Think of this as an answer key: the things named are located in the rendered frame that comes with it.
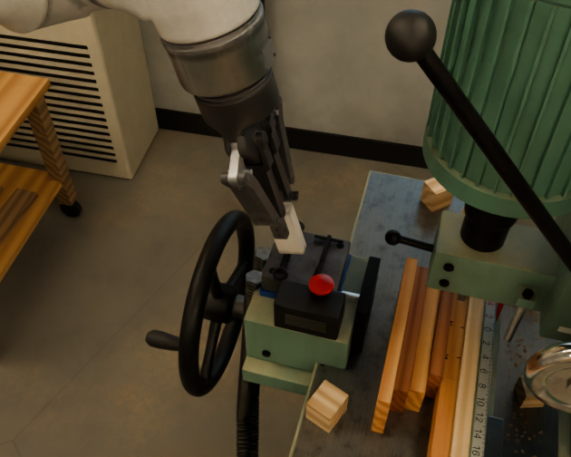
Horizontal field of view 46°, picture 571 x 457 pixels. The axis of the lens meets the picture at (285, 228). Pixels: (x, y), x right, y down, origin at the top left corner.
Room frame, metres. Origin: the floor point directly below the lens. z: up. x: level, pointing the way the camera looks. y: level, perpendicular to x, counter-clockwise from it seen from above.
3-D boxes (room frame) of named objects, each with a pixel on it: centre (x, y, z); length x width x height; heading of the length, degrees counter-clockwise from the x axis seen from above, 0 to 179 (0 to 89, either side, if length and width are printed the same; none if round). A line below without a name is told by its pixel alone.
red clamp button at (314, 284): (0.48, -0.04, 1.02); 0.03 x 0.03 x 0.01
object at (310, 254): (0.51, -0.03, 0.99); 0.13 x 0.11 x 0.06; 164
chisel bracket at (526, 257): (0.50, -0.25, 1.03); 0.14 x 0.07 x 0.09; 74
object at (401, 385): (0.46, -0.16, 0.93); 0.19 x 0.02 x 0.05; 164
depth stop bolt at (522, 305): (0.45, -0.27, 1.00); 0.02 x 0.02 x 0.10; 74
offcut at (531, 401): (0.44, -0.34, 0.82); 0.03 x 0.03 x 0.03; 2
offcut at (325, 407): (0.37, -0.05, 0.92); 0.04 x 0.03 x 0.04; 143
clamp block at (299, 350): (0.52, -0.03, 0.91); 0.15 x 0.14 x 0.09; 164
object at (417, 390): (0.47, -0.18, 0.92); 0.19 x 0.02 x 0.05; 164
